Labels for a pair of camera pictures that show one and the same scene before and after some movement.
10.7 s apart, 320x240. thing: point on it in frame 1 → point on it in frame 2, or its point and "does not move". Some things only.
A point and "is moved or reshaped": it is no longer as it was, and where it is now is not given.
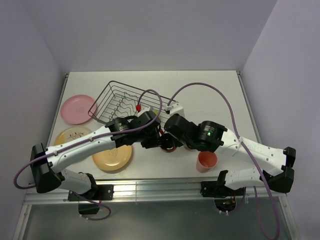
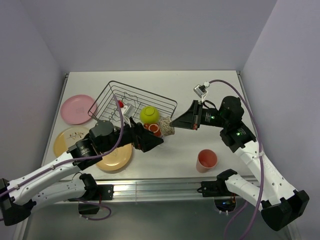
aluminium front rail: (162, 190) does not move
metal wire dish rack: (117, 100) does not move
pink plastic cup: (205, 160) does not move
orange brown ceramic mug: (167, 143) is moved or reshaped
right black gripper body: (181, 142) → (208, 116)
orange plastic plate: (113, 159) does not move
